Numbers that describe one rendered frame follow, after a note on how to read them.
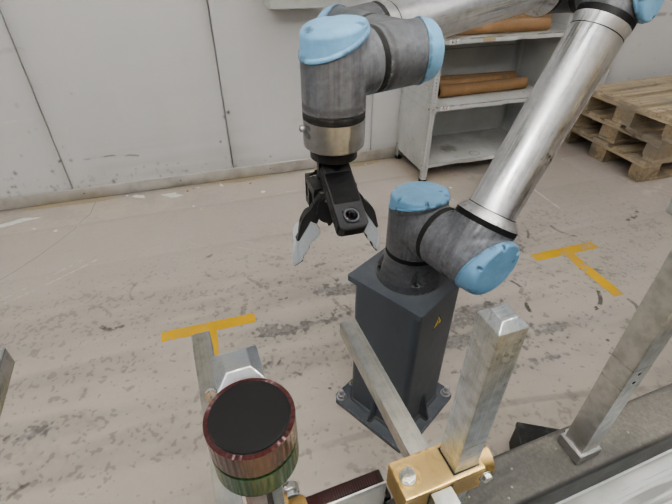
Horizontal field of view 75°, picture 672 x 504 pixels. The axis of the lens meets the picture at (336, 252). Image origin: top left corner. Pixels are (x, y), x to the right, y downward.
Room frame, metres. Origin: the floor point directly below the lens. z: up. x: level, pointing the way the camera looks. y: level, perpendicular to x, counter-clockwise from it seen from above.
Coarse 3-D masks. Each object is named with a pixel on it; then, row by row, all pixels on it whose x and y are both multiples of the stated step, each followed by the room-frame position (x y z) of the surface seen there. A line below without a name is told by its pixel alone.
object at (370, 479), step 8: (376, 472) 0.35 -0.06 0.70; (352, 480) 0.34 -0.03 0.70; (360, 480) 0.34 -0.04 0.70; (368, 480) 0.34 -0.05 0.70; (376, 480) 0.34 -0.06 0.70; (336, 488) 0.32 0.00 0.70; (344, 488) 0.32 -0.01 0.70; (352, 488) 0.32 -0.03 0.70; (360, 488) 0.32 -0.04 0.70; (312, 496) 0.31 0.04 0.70; (320, 496) 0.31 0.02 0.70; (328, 496) 0.31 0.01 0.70; (336, 496) 0.31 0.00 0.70
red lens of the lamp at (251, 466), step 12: (276, 384) 0.19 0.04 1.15; (216, 396) 0.18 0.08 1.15; (288, 396) 0.18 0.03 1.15; (204, 420) 0.16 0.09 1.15; (204, 432) 0.15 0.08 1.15; (288, 432) 0.15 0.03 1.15; (276, 444) 0.14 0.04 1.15; (288, 444) 0.15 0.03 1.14; (216, 456) 0.14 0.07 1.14; (228, 456) 0.14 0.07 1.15; (240, 456) 0.14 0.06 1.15; (252, 456) 0.14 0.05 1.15; (264, 456) 0.14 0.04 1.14; (276, 456) 0.14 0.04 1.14; (288, 456) 0.15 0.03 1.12; (228, 468) 0.14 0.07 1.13; (240, 468) 0.13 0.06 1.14; (252, 468) 0.14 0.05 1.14; (264, 468) 0.14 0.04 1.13; (276, 468) 0.14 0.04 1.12
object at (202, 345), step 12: (192, 336) 0.49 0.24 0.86; (204, 336) 0.49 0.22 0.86; (204, 348) 0.47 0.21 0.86; (204, 360) 0.44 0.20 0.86; (204, 372) 0.42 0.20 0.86; (204, 384) 0.40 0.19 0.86; (204, 396) 0.38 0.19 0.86; (204, 408) 0.36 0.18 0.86; (216, 480) 0.26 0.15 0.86; (216, 492) 0.25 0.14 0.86; (228, 492) 0.25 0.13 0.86
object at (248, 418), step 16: (240, 384) 0.19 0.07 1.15; (256, 384) 0.19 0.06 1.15; (272, 384) 0.19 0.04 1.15; (224, 400) 0.18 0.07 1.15; (240, 400) 0.18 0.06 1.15; (256, 400) 0.18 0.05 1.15; (272, 400) 0.18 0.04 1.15; (208, 416) 0.16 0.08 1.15; (224, 416) 0.16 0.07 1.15; (240, 416) 0.16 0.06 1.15; (256, 416) 0.16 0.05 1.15; (272, 416) 0.16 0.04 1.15; (288, 416) 0.16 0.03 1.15; (208, 432) 0.15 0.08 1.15; (224, 432) 0.15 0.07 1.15; (240, 432) 0.15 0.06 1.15; (256, 432) 0.15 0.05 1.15; (272, 432) 0.15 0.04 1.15; (224, 448) 0.14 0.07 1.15; (240, 448) 0.14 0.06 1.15; (256, 448) 0.14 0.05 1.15; (272, 496) 0.19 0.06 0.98
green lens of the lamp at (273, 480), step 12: (216, 468) 0.14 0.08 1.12; (288, 468) 0.15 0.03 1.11; (228, 480) 0.14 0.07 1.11; (240, 480) 0.14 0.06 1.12; (252, 480) 0.14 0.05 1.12; (264, 480) 0.14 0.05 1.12; (276, 480) 0.14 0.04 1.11; (240, 492) 0.14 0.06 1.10; (252, 492) 0.13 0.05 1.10; (264, 492) 0.14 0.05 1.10
